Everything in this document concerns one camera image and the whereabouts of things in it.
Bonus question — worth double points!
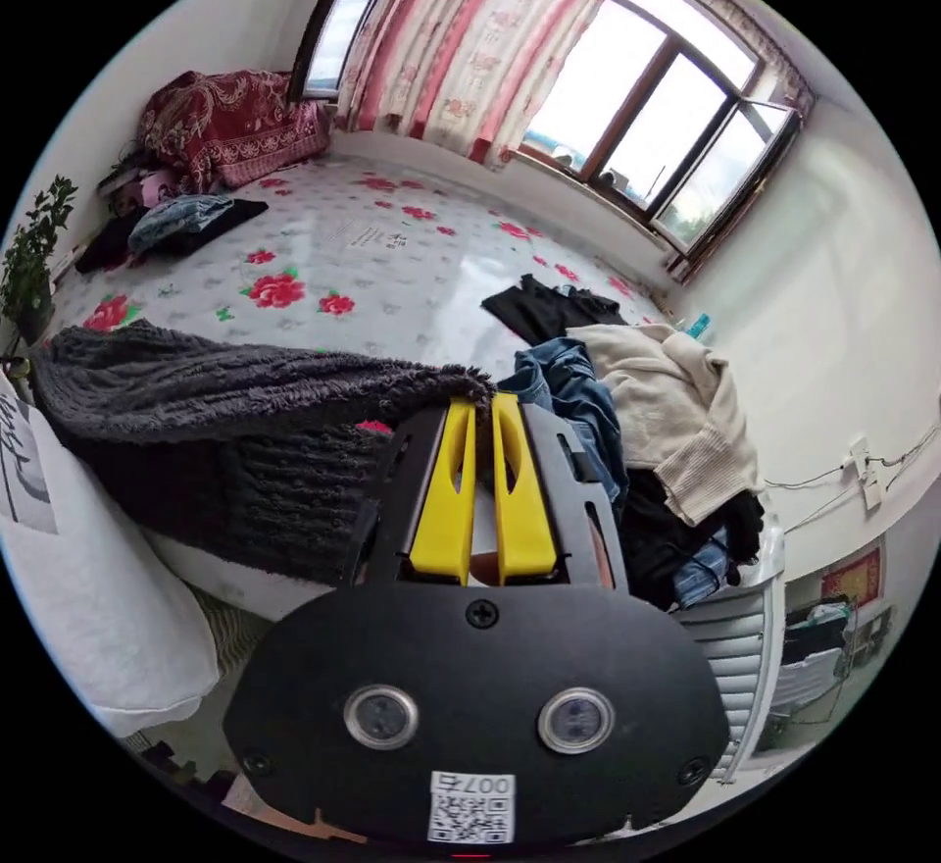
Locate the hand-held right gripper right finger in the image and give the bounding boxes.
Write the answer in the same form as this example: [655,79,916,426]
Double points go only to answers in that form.
[490,392,558,586]

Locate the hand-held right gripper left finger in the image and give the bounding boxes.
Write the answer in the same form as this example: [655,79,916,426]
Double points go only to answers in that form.
[408,396,477,587]

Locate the gray wool pants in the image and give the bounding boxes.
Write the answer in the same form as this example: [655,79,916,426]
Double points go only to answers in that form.
[27,319,498,584]

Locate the bed with floral sheet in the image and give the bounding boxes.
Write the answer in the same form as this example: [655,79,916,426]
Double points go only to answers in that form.
[45,150,681,623]

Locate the white radiator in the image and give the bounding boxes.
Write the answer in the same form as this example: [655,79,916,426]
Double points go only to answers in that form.
[672,509,786,780]

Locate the person's body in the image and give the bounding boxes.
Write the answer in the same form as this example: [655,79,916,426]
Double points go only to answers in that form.
[0,370,222,740]

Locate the pile of dark clothes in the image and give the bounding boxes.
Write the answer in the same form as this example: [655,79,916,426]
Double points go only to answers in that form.
[74,194,271,275]

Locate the brown framed window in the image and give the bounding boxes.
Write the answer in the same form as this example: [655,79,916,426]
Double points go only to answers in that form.
[514,0,803,254]

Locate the red patterned rolled blanket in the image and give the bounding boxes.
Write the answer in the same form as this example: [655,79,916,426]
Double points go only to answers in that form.
[137,70,331,193]

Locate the pink floral curtain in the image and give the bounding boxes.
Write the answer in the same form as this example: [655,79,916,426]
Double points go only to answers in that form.
[334,0,639,167]

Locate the green potted plant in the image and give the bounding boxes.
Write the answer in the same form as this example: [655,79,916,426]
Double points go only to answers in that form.
[0,175,79,346]

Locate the narrow window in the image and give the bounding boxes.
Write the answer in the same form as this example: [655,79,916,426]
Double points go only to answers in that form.
[287,0,410,104]

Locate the white wall socket with cables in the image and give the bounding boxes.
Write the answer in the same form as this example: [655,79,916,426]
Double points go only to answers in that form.
[764,424,941,533]

